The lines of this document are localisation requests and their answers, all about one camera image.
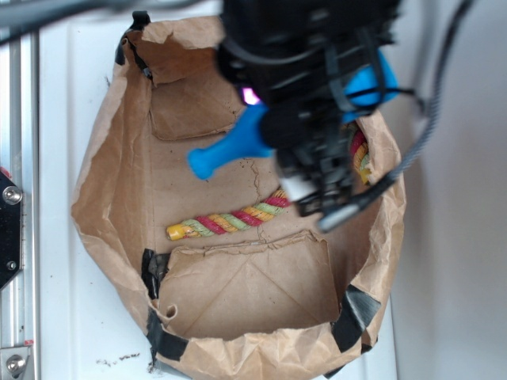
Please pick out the metal corner bracket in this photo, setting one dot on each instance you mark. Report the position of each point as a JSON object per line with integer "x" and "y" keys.
{"x": 14, "y": 362}

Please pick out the white plastic tray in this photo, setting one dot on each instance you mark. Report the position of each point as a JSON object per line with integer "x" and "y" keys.
{"x": 86, "y": 330}

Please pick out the blue plastic bottle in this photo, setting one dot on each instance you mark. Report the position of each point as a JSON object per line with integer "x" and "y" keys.
{"x": 229, "y": 148}

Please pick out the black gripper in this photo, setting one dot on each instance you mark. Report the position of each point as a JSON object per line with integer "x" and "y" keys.
{"x": 315, "y": 65}

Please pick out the brown paper bag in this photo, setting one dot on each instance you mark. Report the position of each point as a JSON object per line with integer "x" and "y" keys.
{"x": 223, "y": 276}

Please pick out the black mounting plate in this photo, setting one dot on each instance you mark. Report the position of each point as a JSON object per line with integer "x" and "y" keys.
{"x": 10, "y": 229}

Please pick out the aluminium frame rail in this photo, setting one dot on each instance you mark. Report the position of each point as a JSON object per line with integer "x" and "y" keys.
{"x": 20, "y": 306}

